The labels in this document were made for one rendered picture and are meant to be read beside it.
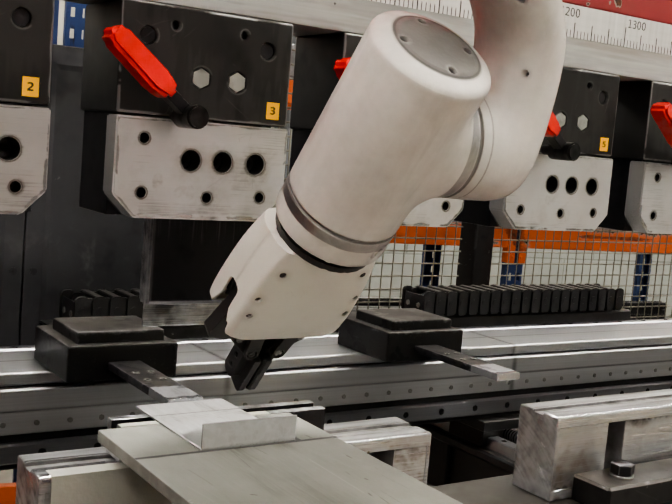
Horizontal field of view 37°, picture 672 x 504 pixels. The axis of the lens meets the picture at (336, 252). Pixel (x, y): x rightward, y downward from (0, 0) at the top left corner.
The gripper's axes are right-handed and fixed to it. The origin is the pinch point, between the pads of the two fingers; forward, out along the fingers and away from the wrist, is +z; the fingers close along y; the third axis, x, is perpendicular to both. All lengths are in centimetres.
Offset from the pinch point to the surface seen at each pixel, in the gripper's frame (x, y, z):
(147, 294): -8.5, 5.7, 1.7
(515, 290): -33, -73, 31
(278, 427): 4.4, -2.6, 3.3
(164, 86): -13.6, 8.6, -15.9
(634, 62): -22, -46, -19
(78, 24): -155, -41, 77
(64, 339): -20.1, 4.8, 22.6
